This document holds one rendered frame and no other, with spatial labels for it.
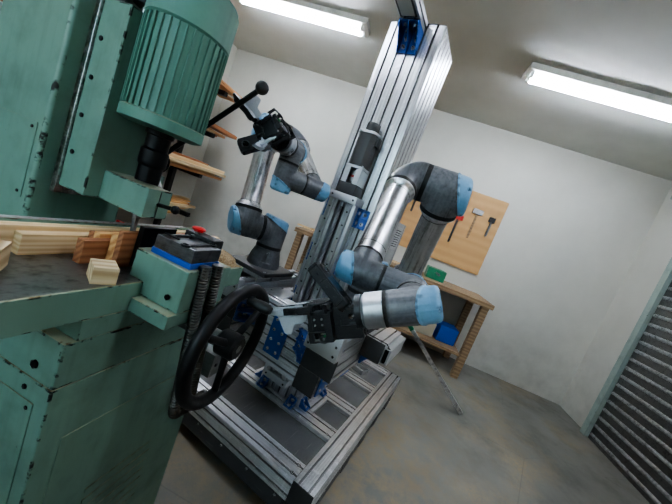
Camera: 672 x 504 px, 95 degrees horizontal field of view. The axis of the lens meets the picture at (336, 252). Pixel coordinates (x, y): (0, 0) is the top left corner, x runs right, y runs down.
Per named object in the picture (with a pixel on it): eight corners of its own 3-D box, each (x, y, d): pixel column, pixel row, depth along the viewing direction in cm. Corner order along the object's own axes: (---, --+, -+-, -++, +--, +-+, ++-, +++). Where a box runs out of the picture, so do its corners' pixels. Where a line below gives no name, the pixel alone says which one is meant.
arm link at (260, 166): (262, 241, 133) (295, 121, 135) (227, 232, 125) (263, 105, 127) (254, 239, 143) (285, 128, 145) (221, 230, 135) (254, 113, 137)
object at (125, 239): (114, 268, 63) (124, 232, 62) (109, 265, 63) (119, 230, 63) (184, 262, 82) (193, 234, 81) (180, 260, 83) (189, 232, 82)
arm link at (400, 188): (398, 144, 95) (334, 261, 67) (433, 155, 93) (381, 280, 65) (390, 174, 104) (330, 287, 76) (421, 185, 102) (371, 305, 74)
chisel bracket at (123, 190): (139, 224, 70) (149, 188, 69) (94, 203, 73) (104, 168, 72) (165, 225, 77) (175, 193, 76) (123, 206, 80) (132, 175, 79)
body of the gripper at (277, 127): (272, 105, 86) (289, 121, 98) (247, 121, 88) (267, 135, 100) (282, 129, 85) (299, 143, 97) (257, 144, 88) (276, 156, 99)
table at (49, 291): (26, 379, 38) (37, 336, 37) (-113, 282, 45) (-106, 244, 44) (263, 296, 97) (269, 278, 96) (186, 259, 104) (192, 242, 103)
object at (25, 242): (17, 255, 54) (22, 234, 53) (9, 251, 54) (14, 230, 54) (216, 248, 107) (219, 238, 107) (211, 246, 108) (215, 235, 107)
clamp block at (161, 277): (174, 315, 60) (188, 273, 59) (123, 287, 63) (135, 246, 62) (221, 301, 74) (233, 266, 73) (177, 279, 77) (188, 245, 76)
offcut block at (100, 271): (111, 275, 59) (115, 260, 59) (115, 285, 56) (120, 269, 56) (85, 273, 57) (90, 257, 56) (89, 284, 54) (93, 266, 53)
